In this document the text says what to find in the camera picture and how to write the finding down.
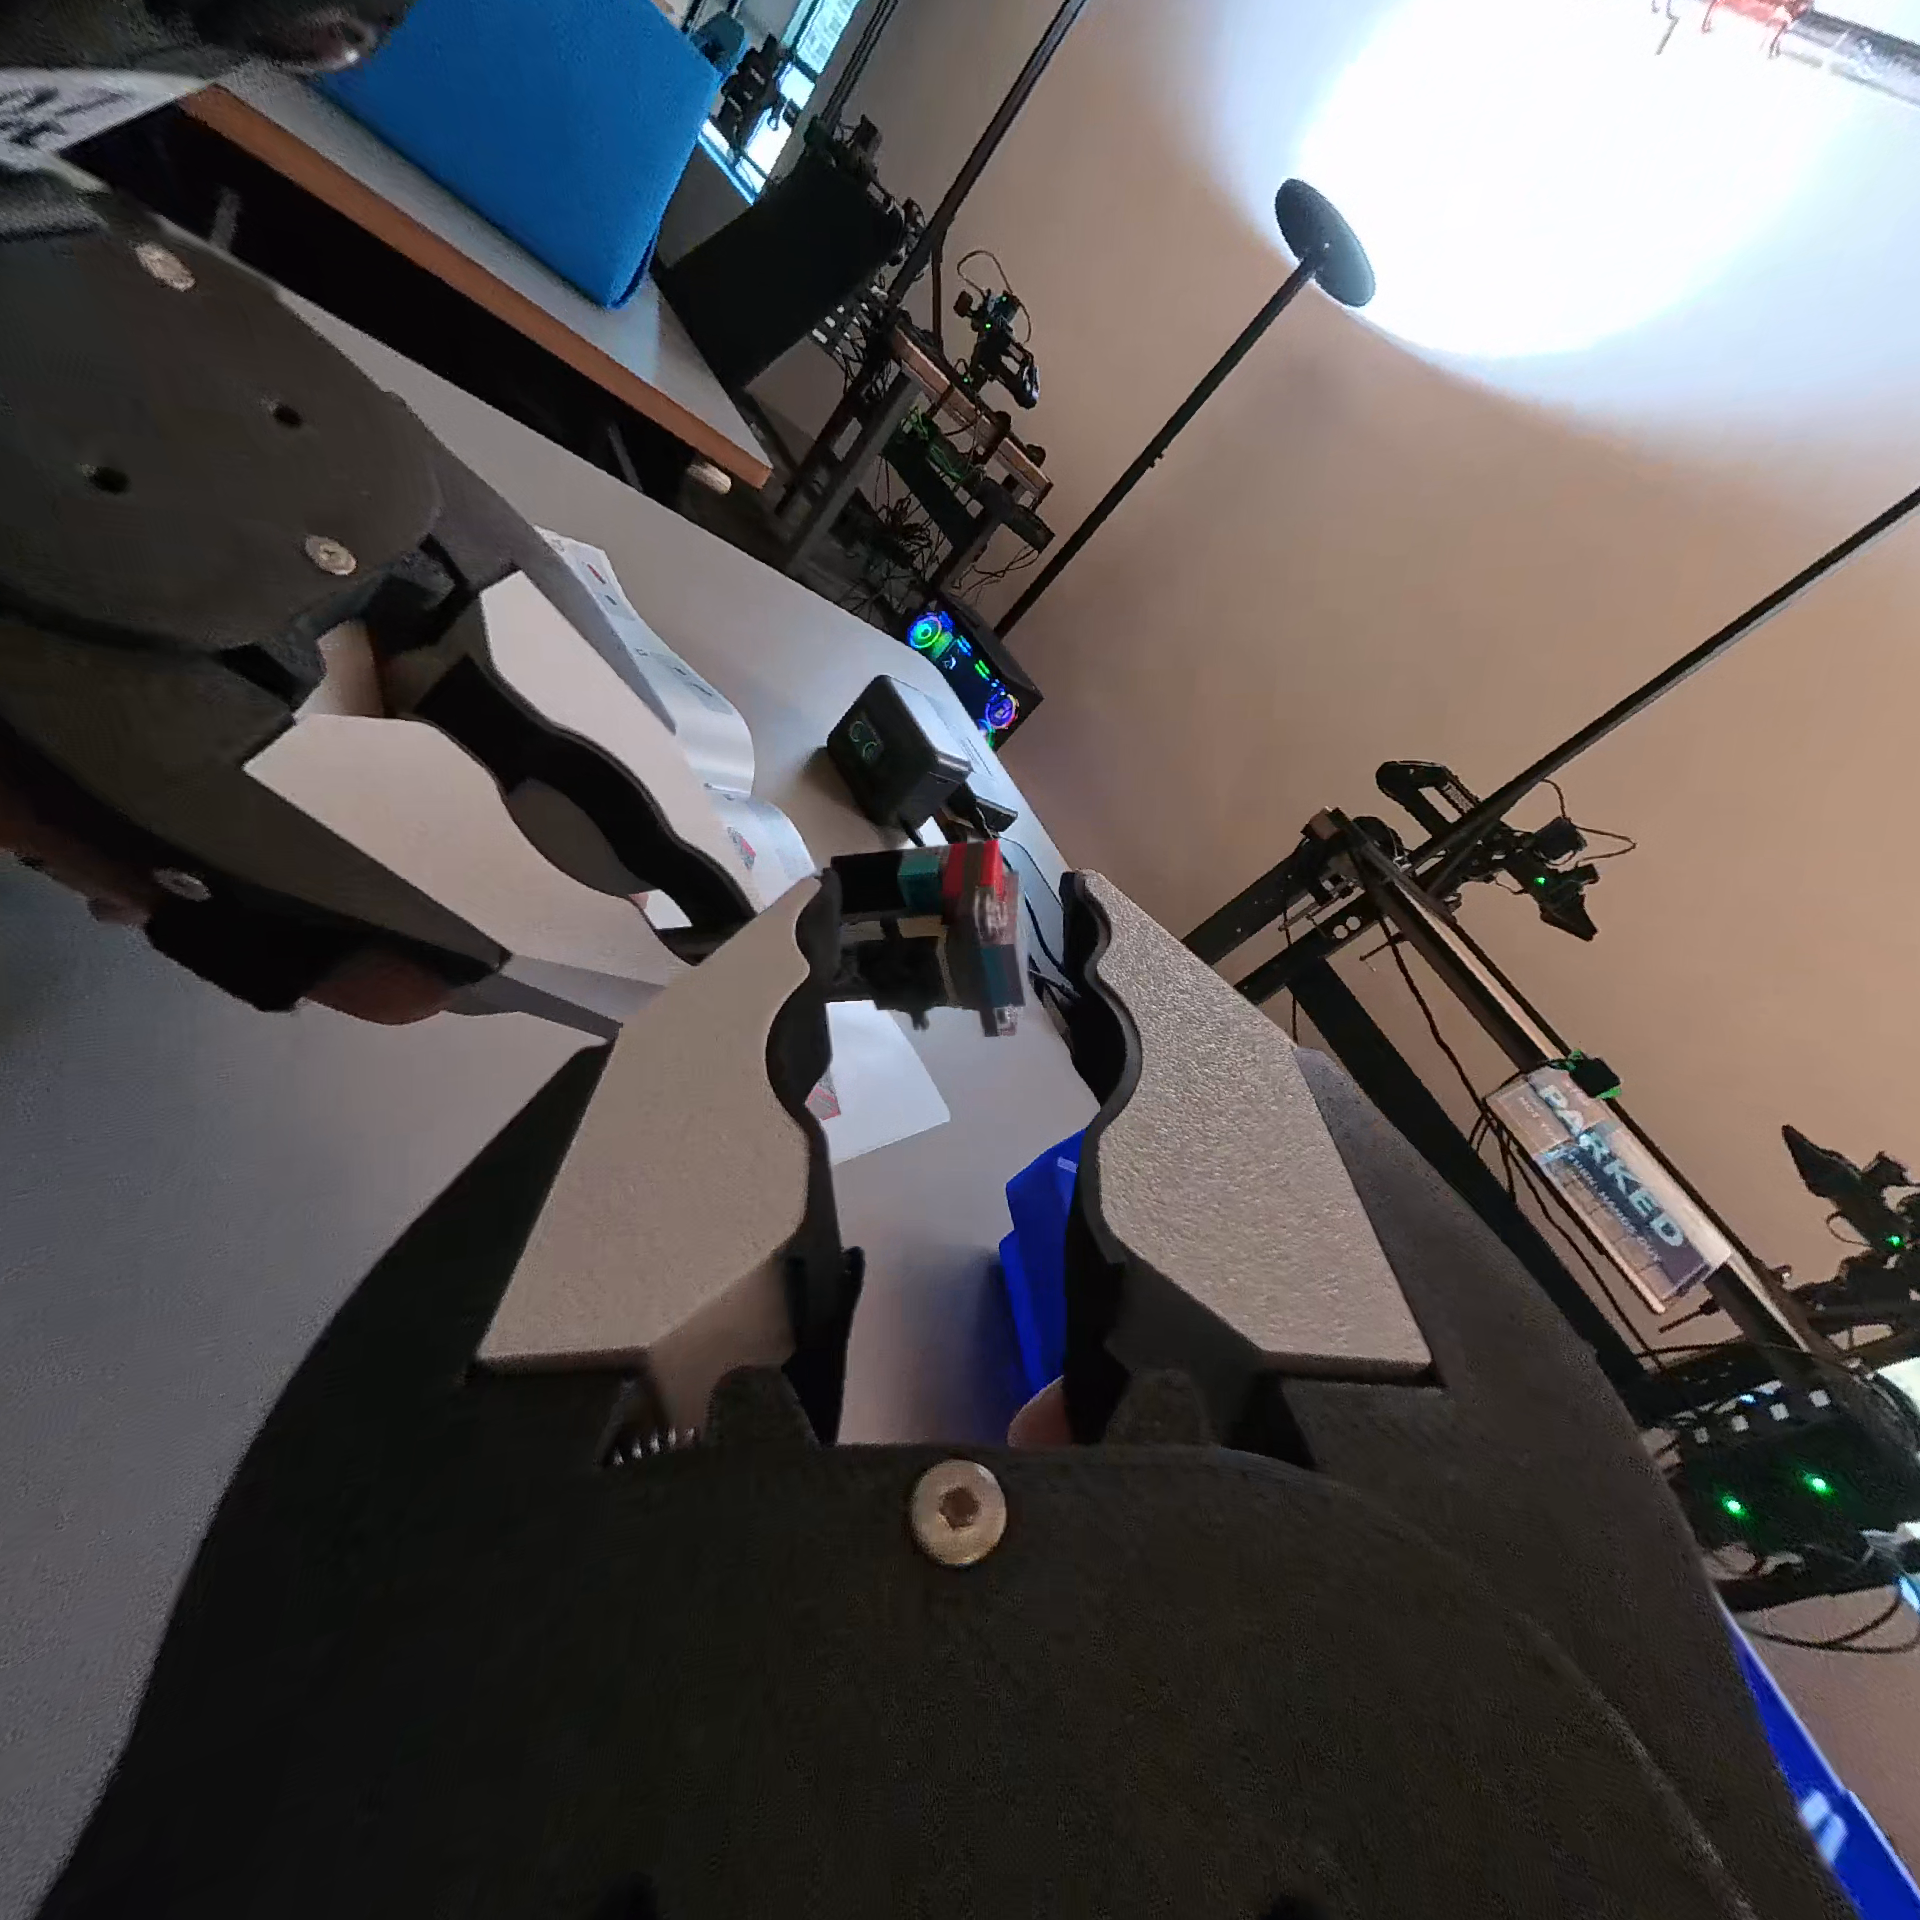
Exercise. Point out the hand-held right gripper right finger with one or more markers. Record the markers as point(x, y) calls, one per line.
point(1245, 1185)

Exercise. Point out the blue printed panel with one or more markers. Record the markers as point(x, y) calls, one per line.
point(1823, 1787)

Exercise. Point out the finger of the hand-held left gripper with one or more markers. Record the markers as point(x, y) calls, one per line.
point(555, 706)
point(436, 855)

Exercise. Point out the black device with green lights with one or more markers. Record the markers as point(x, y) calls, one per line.
point(1786, 1442)

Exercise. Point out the person's left hand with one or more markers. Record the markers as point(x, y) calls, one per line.
point(375, 994)

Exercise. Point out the blue storage box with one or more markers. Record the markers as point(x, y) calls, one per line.
point(525, 135)

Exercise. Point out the blue plastic parts bin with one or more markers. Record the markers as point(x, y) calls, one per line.
point(1043, 1276)

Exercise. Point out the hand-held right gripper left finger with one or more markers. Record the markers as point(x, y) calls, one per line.
point(675, 1171)

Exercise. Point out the black stand pole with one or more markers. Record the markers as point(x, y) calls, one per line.
point(991, 150)
point(1649, 691)

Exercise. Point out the black floor lamp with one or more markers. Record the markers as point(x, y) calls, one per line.
point(1322, 240)

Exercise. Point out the RGB lit computer case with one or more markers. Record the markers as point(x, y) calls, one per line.
point(974, 677)

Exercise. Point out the black equipment case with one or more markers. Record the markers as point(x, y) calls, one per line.
point(781, 255)

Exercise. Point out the wood-edged table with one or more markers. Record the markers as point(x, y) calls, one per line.
point(451, 226)

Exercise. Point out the equipment rack with electronics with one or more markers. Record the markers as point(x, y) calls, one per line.
point(931, 465)

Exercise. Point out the black camera on frame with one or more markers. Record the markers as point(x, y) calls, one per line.
point(1546, 864)

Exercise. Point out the grey desk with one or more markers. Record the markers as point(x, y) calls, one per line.
point(225, 1199)

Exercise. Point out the black portable power station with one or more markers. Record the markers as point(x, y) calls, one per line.
point(893, 749)

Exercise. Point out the black clip mount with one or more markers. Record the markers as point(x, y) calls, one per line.
point(982, 814)

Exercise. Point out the clear acrylic sign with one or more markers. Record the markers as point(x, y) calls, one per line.
point(1613, 1185)

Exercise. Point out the brick instruction booklet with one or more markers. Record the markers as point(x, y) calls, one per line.
point(886, 1088)

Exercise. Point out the black aluminium frame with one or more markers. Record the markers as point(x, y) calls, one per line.
point(1381, 1020)

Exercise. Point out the toy brick truck model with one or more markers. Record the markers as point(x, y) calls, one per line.
point(931, 930)

